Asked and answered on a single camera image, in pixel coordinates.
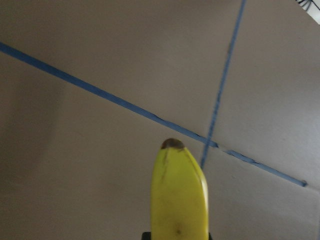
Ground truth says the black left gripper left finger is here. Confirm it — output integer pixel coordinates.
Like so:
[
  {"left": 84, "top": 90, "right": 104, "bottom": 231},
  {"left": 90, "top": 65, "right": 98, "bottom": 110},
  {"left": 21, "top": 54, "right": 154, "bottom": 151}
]
[{"left": 141, "top": 231, "right": 152, "bottom": 240}]

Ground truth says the yellow banana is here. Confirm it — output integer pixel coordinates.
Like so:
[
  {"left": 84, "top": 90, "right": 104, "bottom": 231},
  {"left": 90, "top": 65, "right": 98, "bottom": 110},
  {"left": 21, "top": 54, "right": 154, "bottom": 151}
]
[{"left": 150, "top": 138, "right": 209, "bottom": 240}]

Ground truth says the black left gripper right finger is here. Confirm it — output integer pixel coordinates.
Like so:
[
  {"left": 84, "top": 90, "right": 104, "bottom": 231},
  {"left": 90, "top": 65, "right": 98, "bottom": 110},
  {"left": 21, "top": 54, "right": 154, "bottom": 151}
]
[{"left": 208, "top": 232, "right": 213, "bottom": 240}]

